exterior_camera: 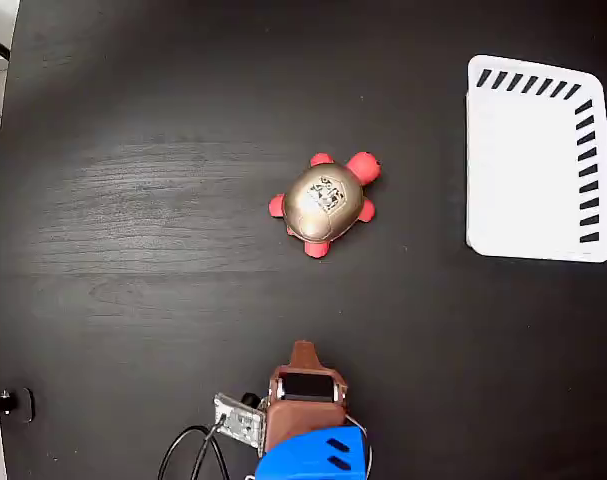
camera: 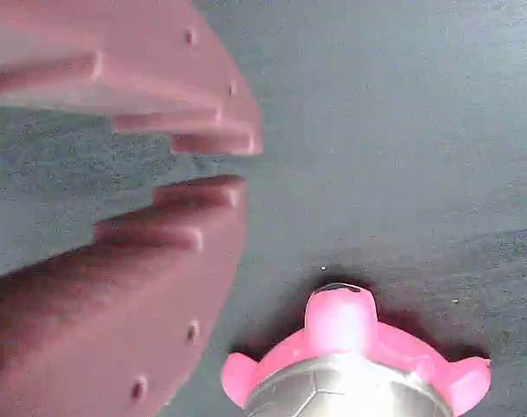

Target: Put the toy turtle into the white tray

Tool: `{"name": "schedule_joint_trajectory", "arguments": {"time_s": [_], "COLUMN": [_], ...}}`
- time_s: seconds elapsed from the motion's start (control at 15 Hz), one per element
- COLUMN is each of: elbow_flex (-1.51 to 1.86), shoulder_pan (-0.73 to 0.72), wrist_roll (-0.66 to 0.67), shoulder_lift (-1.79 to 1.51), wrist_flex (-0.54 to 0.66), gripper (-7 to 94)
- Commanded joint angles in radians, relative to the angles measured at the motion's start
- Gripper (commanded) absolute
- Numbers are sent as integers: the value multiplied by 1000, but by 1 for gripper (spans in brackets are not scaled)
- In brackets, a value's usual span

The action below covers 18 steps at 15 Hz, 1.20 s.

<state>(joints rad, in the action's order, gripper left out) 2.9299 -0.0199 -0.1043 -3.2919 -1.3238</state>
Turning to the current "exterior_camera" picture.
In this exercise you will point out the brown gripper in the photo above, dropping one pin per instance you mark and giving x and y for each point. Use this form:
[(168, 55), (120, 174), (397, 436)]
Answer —
[(303, 419)]

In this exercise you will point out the red turtle toy gold shell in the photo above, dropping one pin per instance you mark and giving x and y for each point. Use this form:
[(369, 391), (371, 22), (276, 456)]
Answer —
[(323, 200)]

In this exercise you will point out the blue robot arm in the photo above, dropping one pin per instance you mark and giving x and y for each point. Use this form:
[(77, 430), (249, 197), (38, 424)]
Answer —
[(308, 455)]

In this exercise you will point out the white plastic tray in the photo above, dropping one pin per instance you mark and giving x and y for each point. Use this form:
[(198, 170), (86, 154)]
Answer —
[(528, 170)]

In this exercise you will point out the black table clamp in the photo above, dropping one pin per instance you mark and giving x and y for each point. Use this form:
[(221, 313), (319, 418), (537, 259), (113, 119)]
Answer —
[(16, 405)]

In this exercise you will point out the bare camera circuit board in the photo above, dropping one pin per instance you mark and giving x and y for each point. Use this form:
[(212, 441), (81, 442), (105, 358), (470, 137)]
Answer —
[(239, 421)]

